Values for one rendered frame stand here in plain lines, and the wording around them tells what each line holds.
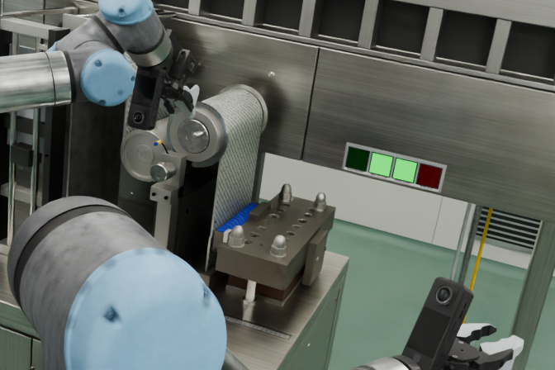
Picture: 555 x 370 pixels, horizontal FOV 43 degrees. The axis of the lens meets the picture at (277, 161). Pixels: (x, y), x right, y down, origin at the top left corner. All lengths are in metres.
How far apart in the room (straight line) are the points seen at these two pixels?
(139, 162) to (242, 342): 0.47
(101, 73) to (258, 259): 0.67
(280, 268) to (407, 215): 2.82
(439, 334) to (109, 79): 0.55
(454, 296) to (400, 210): 3.42
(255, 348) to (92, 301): 0.98
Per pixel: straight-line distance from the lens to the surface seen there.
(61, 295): 0.53
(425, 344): 0.88
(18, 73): 1.01
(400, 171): 1.76
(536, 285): 2.00
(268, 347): 1.48
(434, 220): 4.28
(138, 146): 1.62
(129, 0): 1.14
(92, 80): 1.00
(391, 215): 4.31
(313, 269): 1.69
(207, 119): 1.51
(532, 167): 1.73
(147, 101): 1.27
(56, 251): 0.56
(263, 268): 1.53
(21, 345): 1.64
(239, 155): 1.64
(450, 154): 1.74
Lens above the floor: 1.70
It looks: 18 degrees down
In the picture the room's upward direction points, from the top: 9 degrees clockwise
